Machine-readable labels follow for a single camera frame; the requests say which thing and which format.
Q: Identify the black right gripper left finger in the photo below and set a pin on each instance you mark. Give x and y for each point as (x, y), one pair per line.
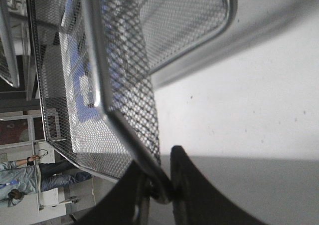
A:
(126, 204)

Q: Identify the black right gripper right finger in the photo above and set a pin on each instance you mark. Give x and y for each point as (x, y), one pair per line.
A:
(196, 201)

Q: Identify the mesh tray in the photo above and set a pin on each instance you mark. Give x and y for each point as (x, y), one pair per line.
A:
(93, 61)
(174, 18)

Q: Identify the person in blue clothes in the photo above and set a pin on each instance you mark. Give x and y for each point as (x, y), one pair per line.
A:
(21, 177)

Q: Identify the silver rack frame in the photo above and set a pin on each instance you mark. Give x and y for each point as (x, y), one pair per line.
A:
(255, 22)

